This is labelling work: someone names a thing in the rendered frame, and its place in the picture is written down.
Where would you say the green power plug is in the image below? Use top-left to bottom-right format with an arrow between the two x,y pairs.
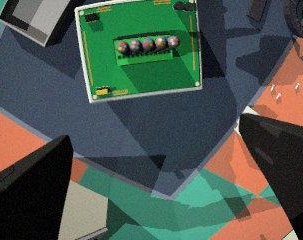
114,35 -> 180,65

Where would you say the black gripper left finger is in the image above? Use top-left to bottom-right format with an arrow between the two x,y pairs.
0,135 -> 74,240

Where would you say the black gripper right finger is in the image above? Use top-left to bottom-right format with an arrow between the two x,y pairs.
239,113 -> 303,240

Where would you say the green circuit board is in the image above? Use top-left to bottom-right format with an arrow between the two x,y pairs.
79,0 -> 199,100

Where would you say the dark blue work mat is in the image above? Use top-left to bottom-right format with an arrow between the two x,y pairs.
0,0 -> 298,201

